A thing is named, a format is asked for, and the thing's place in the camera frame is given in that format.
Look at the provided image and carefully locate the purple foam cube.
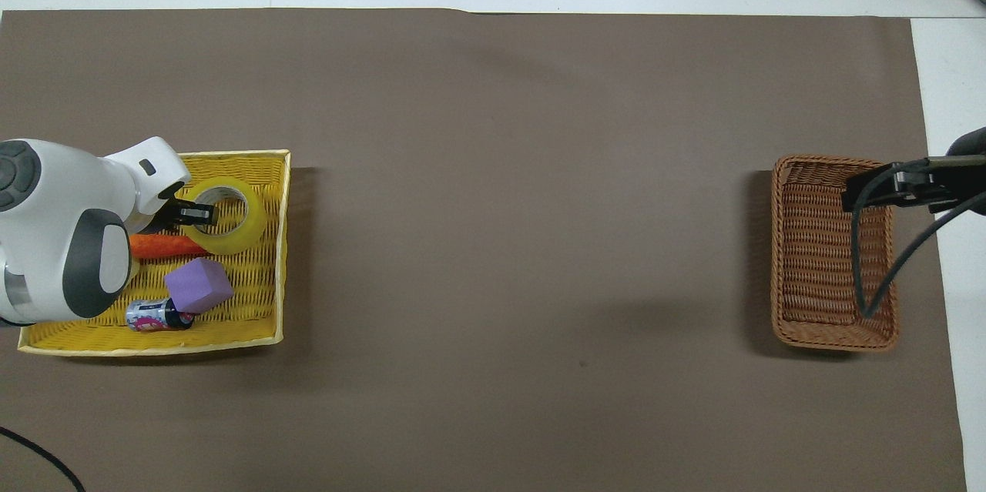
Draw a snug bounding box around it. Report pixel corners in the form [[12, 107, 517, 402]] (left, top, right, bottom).
[[163, 258, 234, 315]]

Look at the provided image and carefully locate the brown wicker basket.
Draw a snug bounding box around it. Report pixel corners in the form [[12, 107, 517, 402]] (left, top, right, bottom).
[[770, 155, 901, 353]]

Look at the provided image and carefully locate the black cable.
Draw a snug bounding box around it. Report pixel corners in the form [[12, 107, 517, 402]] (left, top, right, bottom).
[[0, 426, 87, 492], [850, 161, 986, 319]]

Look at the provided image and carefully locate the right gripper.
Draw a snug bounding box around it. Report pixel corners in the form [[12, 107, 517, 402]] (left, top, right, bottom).
[[927, 126, 986, 216]]

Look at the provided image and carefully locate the yellow tape roll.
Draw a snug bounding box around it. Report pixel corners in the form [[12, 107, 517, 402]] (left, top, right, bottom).
[[181, 176, 269, 256]]

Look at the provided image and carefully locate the orange carrot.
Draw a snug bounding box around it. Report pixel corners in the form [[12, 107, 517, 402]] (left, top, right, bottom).
[[129, 233, 214, 259]]

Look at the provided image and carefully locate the yellow woven basket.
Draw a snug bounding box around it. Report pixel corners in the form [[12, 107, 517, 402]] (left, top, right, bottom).
[[17, 149, 293, 358]]

